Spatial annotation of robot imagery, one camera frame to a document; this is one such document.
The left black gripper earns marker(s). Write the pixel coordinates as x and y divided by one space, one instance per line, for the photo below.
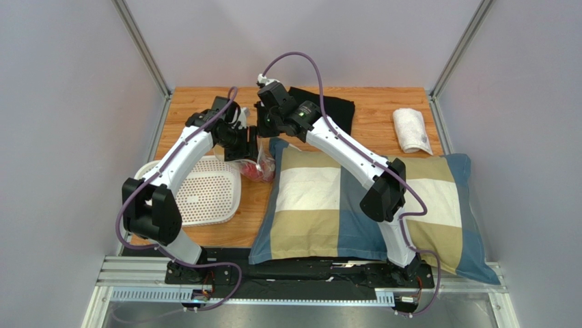
248 149

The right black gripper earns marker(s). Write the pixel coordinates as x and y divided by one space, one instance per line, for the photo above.
263 128

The clear zip top bag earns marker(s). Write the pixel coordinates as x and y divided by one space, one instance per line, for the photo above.
225 123

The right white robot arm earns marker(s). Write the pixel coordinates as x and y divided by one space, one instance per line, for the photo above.
384 180

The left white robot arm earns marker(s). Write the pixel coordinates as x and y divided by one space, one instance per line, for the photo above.
149 207

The red fake fruit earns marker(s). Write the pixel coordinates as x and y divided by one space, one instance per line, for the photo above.
264 171

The white perforated plastic basket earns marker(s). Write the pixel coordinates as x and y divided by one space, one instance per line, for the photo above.
209 194

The black folded cloth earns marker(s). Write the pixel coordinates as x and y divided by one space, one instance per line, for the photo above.
340 110

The plaid checkered pillow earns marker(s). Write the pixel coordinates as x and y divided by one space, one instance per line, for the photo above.
314 210

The white rolled towel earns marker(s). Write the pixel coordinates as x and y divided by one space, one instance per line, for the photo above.
411 131

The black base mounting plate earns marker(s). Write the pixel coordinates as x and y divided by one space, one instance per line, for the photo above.
303 279

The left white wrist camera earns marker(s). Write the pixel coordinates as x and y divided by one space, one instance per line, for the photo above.
241 116

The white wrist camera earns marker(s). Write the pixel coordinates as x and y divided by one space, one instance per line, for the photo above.
241 116
263 80

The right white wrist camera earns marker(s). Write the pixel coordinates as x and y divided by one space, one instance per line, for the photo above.
263 80

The aluminium frame rail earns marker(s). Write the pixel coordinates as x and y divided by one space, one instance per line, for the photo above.
151 291

